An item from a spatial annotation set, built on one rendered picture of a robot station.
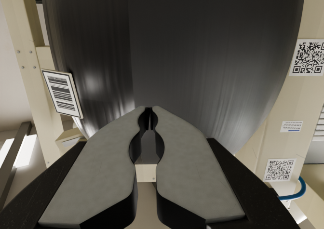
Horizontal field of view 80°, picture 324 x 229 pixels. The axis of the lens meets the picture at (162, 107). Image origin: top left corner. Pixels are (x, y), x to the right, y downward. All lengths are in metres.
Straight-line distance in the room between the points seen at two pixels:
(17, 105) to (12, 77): 0.74
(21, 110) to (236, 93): 6.18
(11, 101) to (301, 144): 6.12
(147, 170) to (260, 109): 0.67
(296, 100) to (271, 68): 0.30
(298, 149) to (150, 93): 0.47
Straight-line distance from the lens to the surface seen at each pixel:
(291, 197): 0.66
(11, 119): 6.44
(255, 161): 0.58
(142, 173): 0.88
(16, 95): 6.19
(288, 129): 0.56
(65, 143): 1.03
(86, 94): 0.23
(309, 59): 0.52
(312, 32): 0.51
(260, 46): 0.23
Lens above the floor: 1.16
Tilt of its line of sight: 22 degrees up
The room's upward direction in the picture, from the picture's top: 180 degrees clockwise
